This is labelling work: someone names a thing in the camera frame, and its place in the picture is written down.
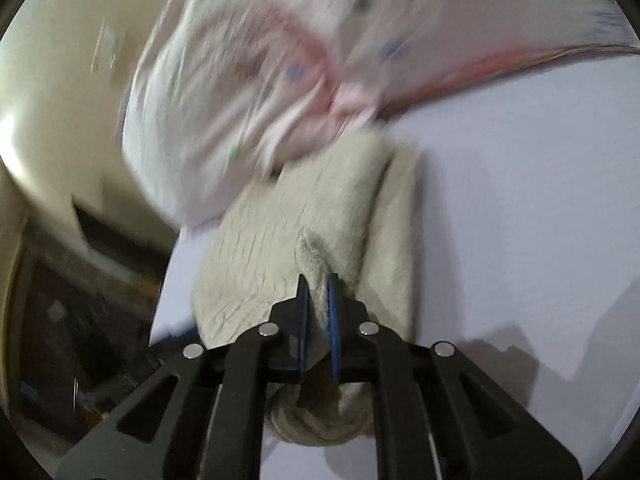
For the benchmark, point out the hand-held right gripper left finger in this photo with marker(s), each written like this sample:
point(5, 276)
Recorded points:
point(303, 320)

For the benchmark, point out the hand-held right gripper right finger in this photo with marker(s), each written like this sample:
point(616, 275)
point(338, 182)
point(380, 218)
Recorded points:
point(334, 325)

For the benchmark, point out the dark wooden furniture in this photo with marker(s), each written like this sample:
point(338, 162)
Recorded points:
point(75, 320)

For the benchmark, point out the beige knit garment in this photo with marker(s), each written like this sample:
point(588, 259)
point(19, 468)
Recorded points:
point(310, 240)

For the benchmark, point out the pink printed cloth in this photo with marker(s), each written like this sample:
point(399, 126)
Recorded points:
point(280, 60)

